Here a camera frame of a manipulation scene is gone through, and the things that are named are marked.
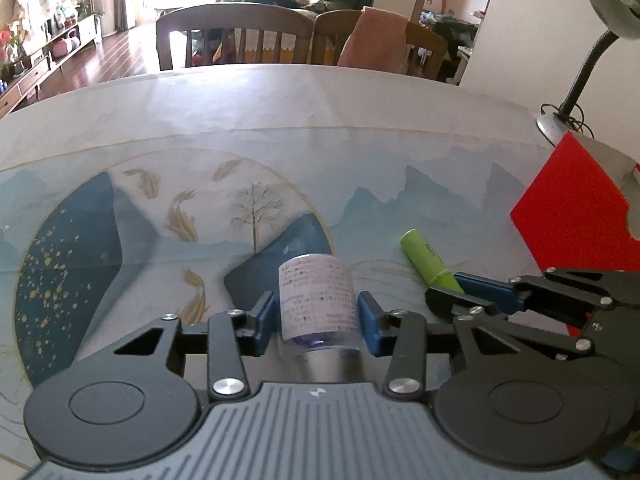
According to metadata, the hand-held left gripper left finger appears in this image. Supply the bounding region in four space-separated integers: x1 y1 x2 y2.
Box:
77 291 279 403

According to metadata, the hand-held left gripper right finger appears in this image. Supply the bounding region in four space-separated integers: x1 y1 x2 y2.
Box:
356 291 563 403

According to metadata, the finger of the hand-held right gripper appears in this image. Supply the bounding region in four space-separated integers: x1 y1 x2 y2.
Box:
425 285 590 334
454 266 640 315

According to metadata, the green highlighter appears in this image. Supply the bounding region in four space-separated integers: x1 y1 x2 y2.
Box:
399 228 466 293

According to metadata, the small white labelled bottle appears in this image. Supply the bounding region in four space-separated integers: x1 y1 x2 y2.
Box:
277 254 363 386

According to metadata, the red cardboard box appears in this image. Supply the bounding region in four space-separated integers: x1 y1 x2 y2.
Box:
510 132 640 336

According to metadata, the wooden dining chair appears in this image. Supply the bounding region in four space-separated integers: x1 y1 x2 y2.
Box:
155 3 315 71
312 9 449 81

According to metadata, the cluttered bed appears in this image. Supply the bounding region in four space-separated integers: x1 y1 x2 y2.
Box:
420 7 476 86

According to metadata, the pink cloth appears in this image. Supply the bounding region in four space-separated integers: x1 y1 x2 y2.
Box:
337 6 411 75

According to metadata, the wooden media cabinet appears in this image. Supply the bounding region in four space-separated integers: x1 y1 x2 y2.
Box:
0 12 103 116

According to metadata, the red flower pot plant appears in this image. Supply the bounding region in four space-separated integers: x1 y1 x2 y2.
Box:
0 30 26 76

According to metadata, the black lamp cable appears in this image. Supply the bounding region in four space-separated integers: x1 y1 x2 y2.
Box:
540 102 596 138

